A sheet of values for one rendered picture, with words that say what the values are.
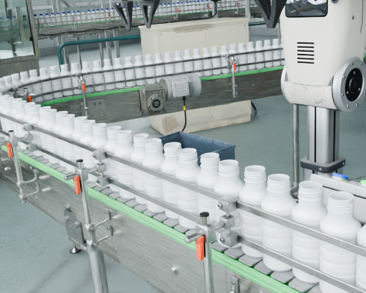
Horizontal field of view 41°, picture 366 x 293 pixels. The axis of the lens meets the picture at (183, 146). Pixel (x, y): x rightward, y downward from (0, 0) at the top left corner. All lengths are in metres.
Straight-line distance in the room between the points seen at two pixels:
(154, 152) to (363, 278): 0.52
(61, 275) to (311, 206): 2.28
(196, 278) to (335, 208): 0.38
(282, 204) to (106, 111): 2.00
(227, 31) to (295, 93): 3.99
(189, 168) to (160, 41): 4.23
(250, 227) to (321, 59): 0.68
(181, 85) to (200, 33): 2.70
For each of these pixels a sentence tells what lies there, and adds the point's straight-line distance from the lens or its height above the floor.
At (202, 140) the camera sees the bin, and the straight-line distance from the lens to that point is 1.85.
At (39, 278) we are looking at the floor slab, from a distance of 2.97.
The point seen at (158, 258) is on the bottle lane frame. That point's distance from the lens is 1.11.
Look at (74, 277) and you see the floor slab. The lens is 2.90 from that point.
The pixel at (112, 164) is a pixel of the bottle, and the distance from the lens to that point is 1.23.
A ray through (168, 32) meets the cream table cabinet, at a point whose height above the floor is 1.12.
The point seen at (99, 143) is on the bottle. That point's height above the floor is 1.12.
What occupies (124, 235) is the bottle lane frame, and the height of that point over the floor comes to 0.92.
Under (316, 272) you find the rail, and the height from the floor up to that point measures 1.04.
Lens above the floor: 1.47
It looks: 17 degrees down
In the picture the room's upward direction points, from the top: 5 degrees counter-clockwise
